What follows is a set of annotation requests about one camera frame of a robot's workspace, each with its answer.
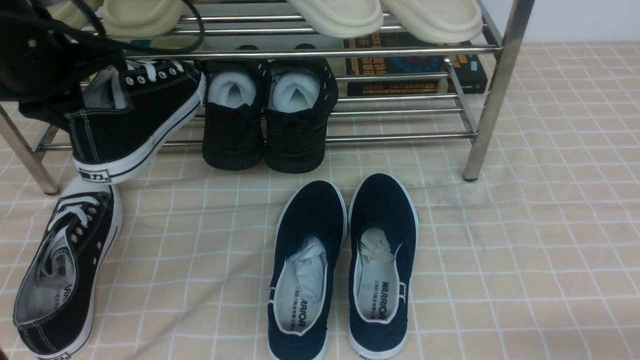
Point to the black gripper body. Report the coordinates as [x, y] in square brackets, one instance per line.
[41, 69]

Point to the beige checkered floor cloth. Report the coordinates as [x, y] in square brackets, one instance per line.
[537, 260]

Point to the black canvas lace-up sneaker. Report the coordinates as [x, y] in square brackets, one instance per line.
[127, 114]
[54, 308]

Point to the black knit shoe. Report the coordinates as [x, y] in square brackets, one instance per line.
[303, 94]
[236, 95]

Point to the navy slip-on shoe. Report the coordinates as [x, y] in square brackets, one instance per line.
[309, 236]
[384, 233]

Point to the silver metal shoe rack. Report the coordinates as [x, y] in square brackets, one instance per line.
[231, 30]

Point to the dark book with yellow text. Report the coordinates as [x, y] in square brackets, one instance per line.
[468, 68]

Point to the cream foam slipper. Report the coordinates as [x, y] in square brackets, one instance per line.
[342, 19]
[438, 21]
[67, 13]
[141, 19]

